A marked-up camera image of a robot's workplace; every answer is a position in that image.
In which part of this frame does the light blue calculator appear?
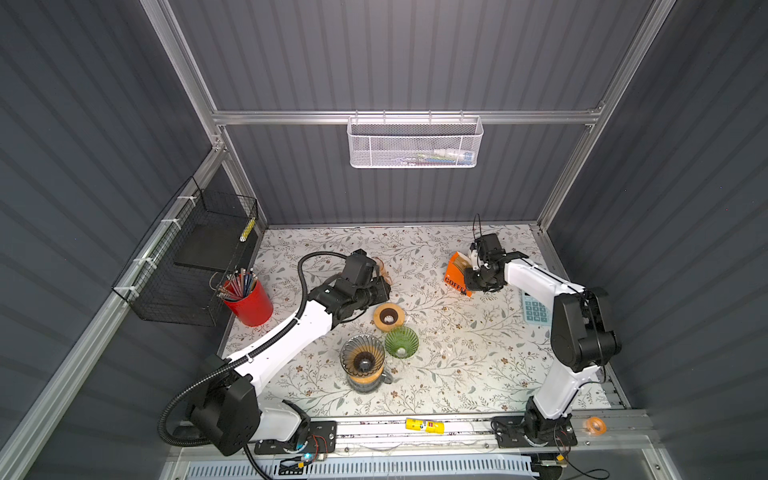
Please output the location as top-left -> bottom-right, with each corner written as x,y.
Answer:
521,292 -> 552,327

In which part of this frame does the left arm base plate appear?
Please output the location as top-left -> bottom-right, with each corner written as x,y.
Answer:
253,420 -> 338,455

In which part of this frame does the white slotted cable duct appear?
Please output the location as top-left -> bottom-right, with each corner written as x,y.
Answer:
182,454 -> 538,480

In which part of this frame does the grey glass dripper cone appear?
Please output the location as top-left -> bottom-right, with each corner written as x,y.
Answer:
339,334 -> 386,374

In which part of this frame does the black corrugated cable conduit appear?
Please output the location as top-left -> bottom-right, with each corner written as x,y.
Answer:
157,250 -> 352,448

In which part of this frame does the wooden dripper ring base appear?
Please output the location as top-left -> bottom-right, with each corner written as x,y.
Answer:
346,367 -> 384,390

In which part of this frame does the orange coffee filter pack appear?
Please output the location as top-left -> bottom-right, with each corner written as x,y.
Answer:
444,252 -> 472,297

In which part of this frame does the black wire wall basket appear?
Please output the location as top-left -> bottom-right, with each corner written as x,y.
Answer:
112,180 -> 260,327

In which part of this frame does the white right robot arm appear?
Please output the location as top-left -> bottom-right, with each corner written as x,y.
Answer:
457,233 -> 621,444

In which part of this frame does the yellow marker on rail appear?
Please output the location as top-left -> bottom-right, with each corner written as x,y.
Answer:
405,418 -> 445,435

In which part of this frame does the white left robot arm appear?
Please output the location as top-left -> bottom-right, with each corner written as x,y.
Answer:
189,249 -> 391,456

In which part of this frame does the white mesh wall basket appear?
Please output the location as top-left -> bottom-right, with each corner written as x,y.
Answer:
346,114 -> 484,169

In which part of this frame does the yellow marker in basket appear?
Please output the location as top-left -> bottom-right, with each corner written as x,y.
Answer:
239,217 -> 256,243

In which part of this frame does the orange tape roll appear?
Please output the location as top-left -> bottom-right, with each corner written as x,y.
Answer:
584,416 -> 607,436

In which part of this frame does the red pencil cup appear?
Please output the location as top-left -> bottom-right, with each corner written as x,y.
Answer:
217,269 -> 274,327

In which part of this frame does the clear grey glass carafe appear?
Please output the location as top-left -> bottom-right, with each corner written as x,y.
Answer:
347,369 -> 394,394

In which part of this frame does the amber glass carafe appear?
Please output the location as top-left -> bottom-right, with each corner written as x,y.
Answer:
374,257 -> 393,286

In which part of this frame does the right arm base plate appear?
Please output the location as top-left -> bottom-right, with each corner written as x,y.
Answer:
490,413 -> 578,448

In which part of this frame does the green glass dripper cone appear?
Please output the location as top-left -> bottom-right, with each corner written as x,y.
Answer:
384,326 -> 420,359

